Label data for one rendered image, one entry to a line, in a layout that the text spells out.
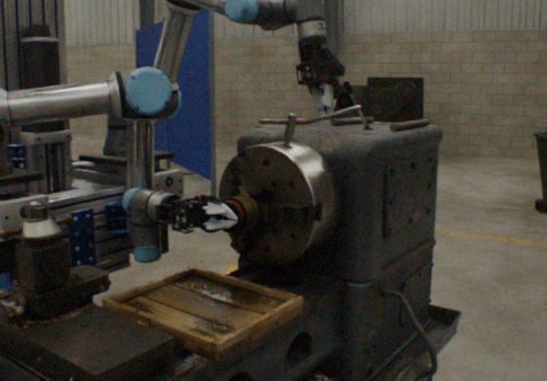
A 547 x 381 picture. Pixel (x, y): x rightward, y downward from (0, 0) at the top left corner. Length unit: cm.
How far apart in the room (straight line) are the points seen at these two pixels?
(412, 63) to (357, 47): 123
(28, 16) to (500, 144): 1016
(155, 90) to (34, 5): 60
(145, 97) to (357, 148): 55
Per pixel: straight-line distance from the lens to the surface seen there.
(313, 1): 147
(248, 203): 131
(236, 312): 127
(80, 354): 95
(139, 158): 154
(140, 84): 136
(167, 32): 183
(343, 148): 144
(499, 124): 1124
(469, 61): 1127
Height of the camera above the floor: 139
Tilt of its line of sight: 9 degrees down
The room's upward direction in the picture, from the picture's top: straight up
